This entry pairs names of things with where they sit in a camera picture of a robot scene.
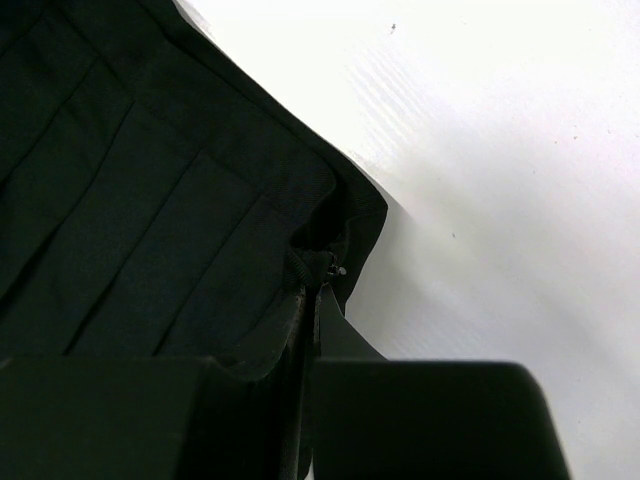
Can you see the black pleated skirt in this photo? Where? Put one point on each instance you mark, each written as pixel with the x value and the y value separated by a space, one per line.
pixel 154 199

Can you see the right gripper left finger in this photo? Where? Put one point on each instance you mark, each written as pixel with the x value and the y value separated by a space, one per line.
pixel 111 414

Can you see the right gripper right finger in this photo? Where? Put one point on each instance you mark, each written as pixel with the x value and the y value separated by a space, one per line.
pixel 375 418

